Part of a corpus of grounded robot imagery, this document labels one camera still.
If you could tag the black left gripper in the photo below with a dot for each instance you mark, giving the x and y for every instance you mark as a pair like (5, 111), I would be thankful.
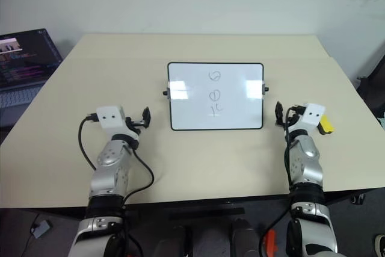
(133, 124)

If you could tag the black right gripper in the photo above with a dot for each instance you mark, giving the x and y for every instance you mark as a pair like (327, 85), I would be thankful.
(294, 117)

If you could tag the yellow whiteboard eraser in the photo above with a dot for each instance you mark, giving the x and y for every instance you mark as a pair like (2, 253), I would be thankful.
(327, 124)

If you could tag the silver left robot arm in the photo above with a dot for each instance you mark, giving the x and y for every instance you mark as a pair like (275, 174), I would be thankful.
(109, 172)

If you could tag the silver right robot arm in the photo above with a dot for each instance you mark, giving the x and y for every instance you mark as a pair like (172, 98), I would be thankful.
(305, 163)

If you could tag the black-framed small whiteboard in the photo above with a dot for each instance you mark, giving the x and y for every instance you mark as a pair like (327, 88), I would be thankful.
(195, 100)

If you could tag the dark chair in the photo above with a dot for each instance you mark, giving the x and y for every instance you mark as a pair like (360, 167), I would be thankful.
(374, 85)

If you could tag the black bar under table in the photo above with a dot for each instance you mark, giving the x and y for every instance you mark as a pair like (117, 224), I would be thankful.
(207, 212)

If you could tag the dark rounded shape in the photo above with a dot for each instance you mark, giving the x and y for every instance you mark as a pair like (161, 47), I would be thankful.
(245, 237)
(176, 242)

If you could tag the orange plastic object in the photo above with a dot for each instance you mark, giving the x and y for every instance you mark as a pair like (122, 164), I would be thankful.
(271, 243)

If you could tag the open laptop computer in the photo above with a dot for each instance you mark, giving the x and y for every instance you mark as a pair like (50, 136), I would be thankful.
(24, 58)

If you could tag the grey power adapter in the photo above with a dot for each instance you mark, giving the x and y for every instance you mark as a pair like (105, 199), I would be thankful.
(41, 228)

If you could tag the dark shoe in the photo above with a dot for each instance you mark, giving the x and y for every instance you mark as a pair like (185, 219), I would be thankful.
(380, 245)

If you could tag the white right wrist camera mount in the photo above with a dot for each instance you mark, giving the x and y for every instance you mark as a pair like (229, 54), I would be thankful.
(314, 115)

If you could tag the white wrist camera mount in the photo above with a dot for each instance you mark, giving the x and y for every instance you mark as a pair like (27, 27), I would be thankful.
(314, 115)
(109, 117)

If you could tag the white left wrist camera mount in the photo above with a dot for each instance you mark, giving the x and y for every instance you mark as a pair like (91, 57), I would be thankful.
(109, 117)

